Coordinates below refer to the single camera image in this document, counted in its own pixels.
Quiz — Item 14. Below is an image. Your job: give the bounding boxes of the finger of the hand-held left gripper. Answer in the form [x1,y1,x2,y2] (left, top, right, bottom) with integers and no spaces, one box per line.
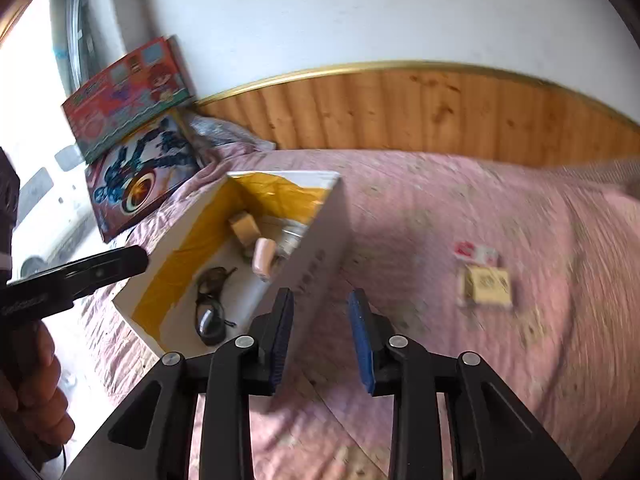
[50,245,150,302]

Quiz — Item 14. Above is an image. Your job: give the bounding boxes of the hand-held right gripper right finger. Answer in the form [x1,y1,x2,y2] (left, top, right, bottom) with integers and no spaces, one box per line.
[347,288,581,480]

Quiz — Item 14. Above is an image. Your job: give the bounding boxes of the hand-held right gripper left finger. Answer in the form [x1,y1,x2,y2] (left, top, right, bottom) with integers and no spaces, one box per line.
[62,287,296,480]

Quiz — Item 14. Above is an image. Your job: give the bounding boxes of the black tape roll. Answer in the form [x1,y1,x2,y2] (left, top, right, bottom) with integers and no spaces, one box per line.
[197,307,229,347]

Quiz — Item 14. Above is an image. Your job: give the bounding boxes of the pink bottle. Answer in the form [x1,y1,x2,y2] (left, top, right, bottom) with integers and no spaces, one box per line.
[251,237,277,281]

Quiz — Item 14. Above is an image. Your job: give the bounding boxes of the dark safety goggles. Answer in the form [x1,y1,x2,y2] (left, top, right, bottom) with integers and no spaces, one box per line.
[194,266,239,328]

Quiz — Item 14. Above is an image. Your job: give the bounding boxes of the white cardboard box yellow tape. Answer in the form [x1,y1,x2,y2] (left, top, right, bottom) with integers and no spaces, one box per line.
[111,170,351,411]

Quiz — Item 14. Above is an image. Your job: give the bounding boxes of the small brown box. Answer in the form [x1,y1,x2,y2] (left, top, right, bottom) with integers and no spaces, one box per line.
[229,212,261,251]

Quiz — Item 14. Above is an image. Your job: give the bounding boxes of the person's left hand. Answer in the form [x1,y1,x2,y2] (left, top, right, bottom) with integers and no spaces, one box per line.
[0,322,76,456]

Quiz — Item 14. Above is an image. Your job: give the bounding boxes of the white vehicle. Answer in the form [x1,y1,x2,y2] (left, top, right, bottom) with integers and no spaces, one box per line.
[12,145,101,281]

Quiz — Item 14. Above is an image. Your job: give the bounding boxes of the blue robot toy box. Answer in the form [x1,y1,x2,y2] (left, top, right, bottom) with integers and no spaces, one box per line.
[84,112,206,243]

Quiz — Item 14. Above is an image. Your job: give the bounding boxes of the pink printed bedspread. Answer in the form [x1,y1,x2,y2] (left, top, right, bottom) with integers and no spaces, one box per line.
[80,147,640,480]

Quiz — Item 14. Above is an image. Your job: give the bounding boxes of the yellow tissue pack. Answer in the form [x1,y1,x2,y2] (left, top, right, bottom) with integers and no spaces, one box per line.
[460,266,512,308]

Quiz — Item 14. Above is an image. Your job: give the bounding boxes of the red and white pack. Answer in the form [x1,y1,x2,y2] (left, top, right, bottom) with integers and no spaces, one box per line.
[454,241,500,266]

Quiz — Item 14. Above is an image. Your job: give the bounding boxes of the grey plastic bag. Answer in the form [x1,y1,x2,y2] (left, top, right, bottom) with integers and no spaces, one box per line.
[187,112,276,153]

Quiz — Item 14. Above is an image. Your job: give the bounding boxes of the teal and red toy box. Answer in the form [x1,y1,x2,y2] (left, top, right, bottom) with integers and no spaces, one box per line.
[61,35,196,163]

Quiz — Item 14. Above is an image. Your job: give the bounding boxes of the wooden headboard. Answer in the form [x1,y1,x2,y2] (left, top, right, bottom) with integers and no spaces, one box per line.
[195,60,640,168]

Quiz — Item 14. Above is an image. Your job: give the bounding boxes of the grey window frame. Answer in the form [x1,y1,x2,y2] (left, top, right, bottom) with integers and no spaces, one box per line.
[50,0,126,91]

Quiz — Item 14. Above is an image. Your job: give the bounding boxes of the brown wooden door frame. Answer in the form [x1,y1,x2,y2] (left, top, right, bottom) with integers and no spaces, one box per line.
[0,0,66,46]

